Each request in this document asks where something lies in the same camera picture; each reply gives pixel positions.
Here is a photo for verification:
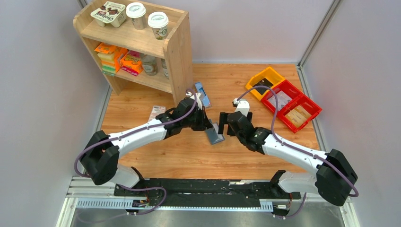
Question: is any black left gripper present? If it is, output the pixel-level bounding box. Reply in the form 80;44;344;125
182;106;213;131

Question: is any blue leather card holder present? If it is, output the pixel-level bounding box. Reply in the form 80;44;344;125
205;122;225;145

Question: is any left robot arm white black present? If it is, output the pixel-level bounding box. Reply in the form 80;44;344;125
78;97;213;196

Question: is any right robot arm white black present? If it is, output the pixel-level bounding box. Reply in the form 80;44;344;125
218;111;358;206

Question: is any black card in yellow bin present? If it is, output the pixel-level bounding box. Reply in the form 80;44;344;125
254;78;273;95

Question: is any blue rectangular box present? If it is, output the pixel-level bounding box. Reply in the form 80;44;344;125
194;82;211;108

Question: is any small pink packet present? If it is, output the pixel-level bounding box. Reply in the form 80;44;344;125
148;105;166;121

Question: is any yellow plastic bin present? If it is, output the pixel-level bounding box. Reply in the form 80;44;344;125
245;66;285;101

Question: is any right glass jar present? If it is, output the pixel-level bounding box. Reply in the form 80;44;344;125
161;59;169;79

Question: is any glass jar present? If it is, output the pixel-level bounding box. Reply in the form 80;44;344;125
161;59;169;79
140;53;158;76

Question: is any middle red plastic bin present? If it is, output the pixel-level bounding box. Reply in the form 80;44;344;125
262;80;303;113

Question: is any red plastic bin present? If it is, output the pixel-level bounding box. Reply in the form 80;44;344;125
262;80;303;113
278;95;322;133

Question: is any left glass jar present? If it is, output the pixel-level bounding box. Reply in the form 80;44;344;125
140;53;158;76

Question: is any near red plastic bin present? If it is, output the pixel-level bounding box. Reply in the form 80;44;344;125
278;95;322;133

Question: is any orange pink snack bag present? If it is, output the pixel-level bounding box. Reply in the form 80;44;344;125
120;50;143;76

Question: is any wooden shelf unit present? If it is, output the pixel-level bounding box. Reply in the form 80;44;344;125
73;0;194;104

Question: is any orange snack box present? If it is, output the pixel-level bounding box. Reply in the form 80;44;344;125
95;43;128;72

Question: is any right white lidded paper cup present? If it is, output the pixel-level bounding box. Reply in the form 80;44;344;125
148;11;169;40

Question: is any white lidded paper cup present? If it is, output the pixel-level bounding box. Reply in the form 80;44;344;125
148;11;169;40
126;2;147;30

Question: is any stack of coloured sponges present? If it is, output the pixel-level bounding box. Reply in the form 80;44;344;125
97;52;117;74

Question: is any left white lidded paper cup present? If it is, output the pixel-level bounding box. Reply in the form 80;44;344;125
126;2;147;30

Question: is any chocolate pudding cup pack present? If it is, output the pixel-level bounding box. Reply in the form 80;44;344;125
90;1;127;28

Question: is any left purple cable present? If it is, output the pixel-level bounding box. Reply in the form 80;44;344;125
74;88;198;216

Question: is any purple cable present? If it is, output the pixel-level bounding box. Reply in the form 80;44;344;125
236;85;359;219
74;88;198;216

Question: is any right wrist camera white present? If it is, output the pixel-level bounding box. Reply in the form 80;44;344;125
233;98;250;117

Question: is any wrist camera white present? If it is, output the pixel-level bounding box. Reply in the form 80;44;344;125
186;91;203;110
233;98;250;117

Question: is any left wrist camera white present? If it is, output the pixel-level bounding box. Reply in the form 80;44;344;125
186;91;203;110

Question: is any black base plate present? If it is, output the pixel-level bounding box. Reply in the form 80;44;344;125
113;176;301;208

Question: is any aluminium rail frame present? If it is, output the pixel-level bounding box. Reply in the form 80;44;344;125
56;177;361;227

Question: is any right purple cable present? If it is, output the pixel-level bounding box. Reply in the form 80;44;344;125
236;85;359;219

